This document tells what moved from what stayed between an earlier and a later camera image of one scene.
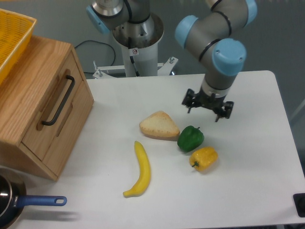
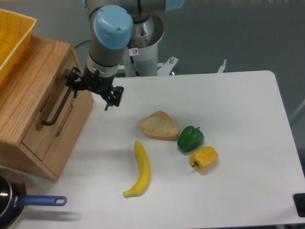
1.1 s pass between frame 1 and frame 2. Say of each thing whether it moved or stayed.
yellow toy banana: stayed
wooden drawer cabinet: stayed
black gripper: moved
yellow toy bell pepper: stayed
